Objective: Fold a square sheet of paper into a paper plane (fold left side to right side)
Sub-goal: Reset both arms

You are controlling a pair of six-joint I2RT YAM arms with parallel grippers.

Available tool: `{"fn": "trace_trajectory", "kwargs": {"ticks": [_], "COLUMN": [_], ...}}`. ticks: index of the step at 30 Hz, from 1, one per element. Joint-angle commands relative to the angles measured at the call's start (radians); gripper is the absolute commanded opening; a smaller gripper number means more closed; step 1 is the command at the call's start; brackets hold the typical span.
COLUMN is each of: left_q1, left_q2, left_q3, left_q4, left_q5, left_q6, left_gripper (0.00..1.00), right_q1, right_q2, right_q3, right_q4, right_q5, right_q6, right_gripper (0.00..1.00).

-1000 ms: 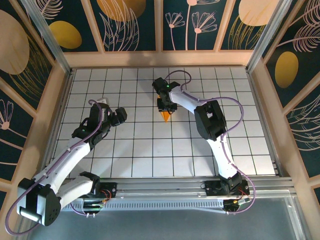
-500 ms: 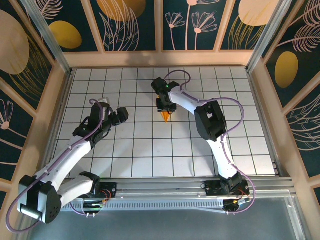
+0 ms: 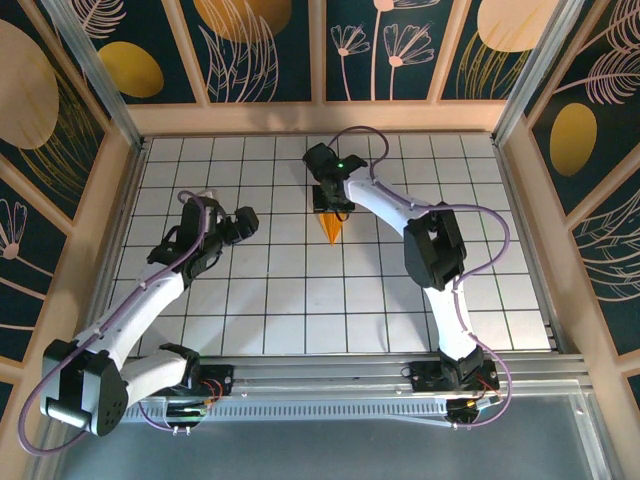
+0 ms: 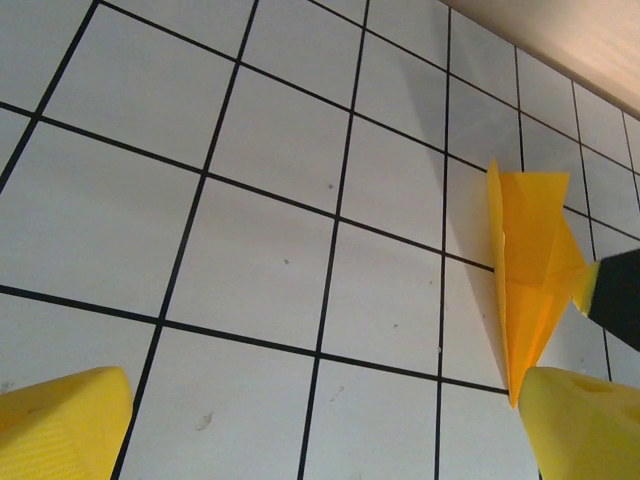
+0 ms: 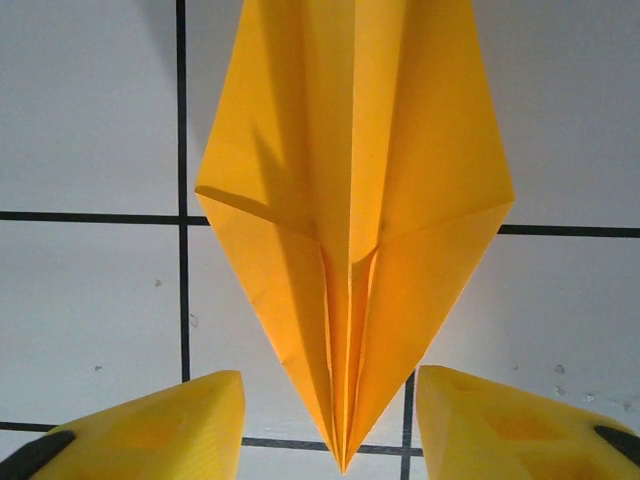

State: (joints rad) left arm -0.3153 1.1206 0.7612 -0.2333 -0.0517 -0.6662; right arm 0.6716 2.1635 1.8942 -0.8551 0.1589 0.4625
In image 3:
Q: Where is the orange paper sheet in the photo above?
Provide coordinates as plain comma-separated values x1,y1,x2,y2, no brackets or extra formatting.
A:
318,212,347,247

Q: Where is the grey metal sheet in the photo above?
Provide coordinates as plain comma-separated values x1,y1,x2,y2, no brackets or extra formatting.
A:
29,394,614,480

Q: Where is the left base wiring connector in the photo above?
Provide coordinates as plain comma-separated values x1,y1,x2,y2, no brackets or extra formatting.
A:
164,397,214,435

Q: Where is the base wiring connector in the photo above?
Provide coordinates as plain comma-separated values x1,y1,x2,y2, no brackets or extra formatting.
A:
164,397,214,435
444,394,504,430

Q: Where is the right base wiring connector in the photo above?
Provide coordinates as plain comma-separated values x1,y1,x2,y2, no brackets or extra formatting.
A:
444,394,504,430

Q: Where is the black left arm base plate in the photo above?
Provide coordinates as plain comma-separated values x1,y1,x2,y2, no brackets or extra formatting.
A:
142,363,236,400

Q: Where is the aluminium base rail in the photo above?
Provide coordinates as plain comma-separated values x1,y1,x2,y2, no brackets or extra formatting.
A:
49,353,594,401

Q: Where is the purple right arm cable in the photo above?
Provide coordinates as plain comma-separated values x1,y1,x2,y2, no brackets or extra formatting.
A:
329,125,514,431

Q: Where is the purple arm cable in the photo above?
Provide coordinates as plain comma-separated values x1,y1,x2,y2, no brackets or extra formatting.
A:
17,189,224,455
329,125,514,431

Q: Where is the aluminium corner post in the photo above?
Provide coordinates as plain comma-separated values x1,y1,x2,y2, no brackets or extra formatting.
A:
491,0,587,147
40,0,147,151

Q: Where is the slotted grey cable duct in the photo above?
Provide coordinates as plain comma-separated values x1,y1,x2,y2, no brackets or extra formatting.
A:
124,402,451,422

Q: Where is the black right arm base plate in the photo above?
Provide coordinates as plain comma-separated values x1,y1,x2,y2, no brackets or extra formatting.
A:
408,360,500,395

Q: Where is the white flat cable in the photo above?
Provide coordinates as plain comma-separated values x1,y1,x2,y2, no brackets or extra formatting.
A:
384,412,452,429

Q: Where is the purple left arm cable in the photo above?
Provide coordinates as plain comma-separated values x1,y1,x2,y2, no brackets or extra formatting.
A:
17,189,224,455

